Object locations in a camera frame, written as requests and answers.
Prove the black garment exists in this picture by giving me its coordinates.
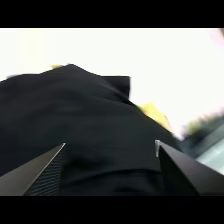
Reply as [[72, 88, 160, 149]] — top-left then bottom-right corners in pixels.
[[0, 63, 183, 197]]

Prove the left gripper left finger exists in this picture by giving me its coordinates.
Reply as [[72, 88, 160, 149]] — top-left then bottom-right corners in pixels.
[[0, 142, 67, 197]]

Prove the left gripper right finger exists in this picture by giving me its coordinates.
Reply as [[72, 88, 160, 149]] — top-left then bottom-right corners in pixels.
[[154, 139, 224, 197]]

